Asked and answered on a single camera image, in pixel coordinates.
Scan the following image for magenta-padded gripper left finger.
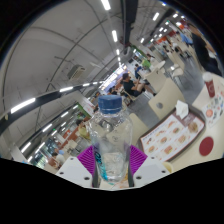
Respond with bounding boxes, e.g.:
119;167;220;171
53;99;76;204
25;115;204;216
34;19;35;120
55;144;98;189

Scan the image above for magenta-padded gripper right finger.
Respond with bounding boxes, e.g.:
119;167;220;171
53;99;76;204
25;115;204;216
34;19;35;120
126;144;167;189

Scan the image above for clear blue-capped water bottle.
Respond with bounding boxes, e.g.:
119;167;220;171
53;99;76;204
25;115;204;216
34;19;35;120
88;94;134;184

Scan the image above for printed paper tray liner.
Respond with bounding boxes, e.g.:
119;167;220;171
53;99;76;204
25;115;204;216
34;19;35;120
140;114;205;163

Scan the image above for flat round red coaster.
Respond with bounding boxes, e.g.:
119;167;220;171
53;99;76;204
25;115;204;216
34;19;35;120
198;136;215;157

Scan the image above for crumpled white napkin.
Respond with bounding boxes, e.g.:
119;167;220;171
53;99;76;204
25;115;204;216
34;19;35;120
174;99;190;120

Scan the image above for dark brown food tray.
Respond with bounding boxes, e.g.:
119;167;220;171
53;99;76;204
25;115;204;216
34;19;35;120
138;109;206;163

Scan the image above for ceiling strip lights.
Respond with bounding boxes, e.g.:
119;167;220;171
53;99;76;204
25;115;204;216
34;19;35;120
9;0;188;161

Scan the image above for colourful printed leaflet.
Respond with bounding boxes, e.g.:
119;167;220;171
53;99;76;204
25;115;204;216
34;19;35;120
201;88;224;128

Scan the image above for far beige chairs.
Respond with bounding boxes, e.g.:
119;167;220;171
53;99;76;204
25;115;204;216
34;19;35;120
144;49;188;86

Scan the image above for ceiling air conditioner unit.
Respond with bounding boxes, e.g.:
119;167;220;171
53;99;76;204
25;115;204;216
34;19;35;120
67;64;87;81

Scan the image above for red paper cup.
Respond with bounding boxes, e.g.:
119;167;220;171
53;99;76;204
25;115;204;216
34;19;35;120
202;72;217;99

